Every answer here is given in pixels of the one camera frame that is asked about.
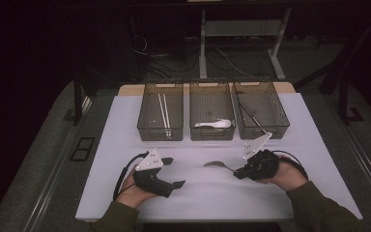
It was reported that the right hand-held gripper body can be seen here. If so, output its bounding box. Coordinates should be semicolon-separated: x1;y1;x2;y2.
242;130;281;182

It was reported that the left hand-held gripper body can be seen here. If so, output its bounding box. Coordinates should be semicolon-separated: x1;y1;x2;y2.
131;148;176;199

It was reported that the metal spoon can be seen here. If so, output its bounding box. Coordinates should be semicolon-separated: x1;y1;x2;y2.
202;160;240;173

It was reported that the metal table knife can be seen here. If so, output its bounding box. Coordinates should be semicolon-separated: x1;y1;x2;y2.
238;101;269;134

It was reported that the dark transparent plastic bin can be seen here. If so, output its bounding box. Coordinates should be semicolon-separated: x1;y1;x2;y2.
188;80;237;142
136;81;186;142
231;79;291;140

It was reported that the white chopstick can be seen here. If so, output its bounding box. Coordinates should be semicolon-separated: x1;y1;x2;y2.
157;93;169;140
162;92;173;140

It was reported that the person's right hand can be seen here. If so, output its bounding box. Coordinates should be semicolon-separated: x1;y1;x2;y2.
257;156;309;192

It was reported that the person's left hand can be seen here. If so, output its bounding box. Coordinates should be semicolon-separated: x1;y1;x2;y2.
115;167;156;210

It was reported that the black metal stand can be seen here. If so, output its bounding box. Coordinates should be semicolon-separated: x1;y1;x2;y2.
294;13;371;125
62;69;93;127

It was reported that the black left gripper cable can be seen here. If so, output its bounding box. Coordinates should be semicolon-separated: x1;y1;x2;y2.
112;150;151;201

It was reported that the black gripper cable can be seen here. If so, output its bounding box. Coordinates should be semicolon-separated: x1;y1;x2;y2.
112;150;151;201
270;149;309;182

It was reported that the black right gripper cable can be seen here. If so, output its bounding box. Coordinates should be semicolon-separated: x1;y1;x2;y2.
270;149;309;182

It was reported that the bundle of black floor cables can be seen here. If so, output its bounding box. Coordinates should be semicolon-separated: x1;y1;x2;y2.
144;47;201;80

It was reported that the white floor cable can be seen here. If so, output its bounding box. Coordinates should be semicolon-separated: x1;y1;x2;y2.
216;47;255;78
133;35;170;58

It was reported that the white metal desk frame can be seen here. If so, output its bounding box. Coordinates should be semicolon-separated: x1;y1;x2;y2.
198;8;293;81

